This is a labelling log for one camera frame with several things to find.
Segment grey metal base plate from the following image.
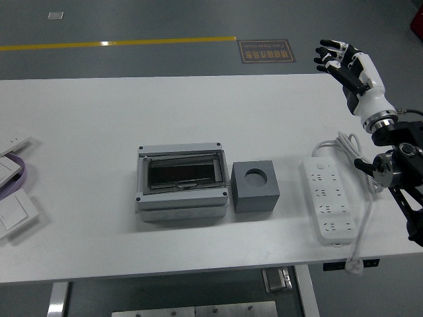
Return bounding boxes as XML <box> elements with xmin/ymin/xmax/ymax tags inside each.
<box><xmin>111</xmin><ymin>300</ymin><xmax>278</xmax><ymax>317</ymax></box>

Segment red object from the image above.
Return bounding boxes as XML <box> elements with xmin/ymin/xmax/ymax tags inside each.
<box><xmin>409</xmin><ymin>6</ymin><xmax>423</xmax><ymax>34</ymax></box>

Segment white table leg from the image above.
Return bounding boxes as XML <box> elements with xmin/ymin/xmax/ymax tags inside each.
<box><xmin>293</xmin><ymin>265</ymin><xmax>321</xmax><ymax>317</ymax></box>
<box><xmin>46</xmin><ymin>281</ymin><xmax>70</xmax><ymax>317</ymax></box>

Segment metal table bracket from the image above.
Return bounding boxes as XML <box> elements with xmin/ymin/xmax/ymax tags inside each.
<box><xmin>262</xmin><ymin>267</ymin><xmax>293</xmax><ymax>294</ymax></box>

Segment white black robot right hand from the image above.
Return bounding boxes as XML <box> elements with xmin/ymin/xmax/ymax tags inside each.
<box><xmin>313</xmin><ymin>38</ymin><xmax>397</xmax><ymax>129</ymax></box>

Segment purple tape roll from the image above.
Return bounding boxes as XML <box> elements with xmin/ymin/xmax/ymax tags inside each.
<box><xmin>0</xmin><ymin>152</ymin><xmax>26</xmax><ymax>201</ymax></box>

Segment white power strip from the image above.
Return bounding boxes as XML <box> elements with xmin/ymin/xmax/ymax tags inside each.
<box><xmin>299</xmin><ymin>157</ymin><xmax>358</xmax><ymax>247</ymax></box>

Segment grey box with clear lid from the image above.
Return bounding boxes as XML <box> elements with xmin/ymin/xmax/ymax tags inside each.
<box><xmin>134</xmin><ymin>141</ymin><xmax>229</xmax><ymax>223</ymax></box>

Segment brown floor sign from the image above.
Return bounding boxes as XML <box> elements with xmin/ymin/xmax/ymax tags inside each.
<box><xmin>237</xmin><ymin>39</ymin><xmax>297</xmax><ymax>64</ymax></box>

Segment grey cube with round hole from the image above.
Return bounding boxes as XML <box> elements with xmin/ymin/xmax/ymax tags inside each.
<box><xmin>231</xmin><ymin>160</ymin><xmax>281</xmax><ymax>214</ymax></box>

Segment white power cord with plug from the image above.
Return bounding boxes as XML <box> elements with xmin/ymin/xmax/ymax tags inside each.
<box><xmin>312</xmin><ymin>131</ymin><xmax>386</xmax><ymax>274</ymax></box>

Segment white wall plate with dots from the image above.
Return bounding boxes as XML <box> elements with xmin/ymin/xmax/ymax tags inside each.
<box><xmin>0</xmin><ymin>136</ymin><xmax>34</xmax><ymax>158</ymax></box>

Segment white wall switch panel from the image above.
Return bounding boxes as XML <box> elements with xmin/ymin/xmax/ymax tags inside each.
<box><xmin>0</xmin><ymin>157</ymin><xmax>22</xmax><ymax>189</ymax></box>
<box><xmin>0</xmin><ymin>188</ymin><xmax>40</xmax><ymax>240</ymax></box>

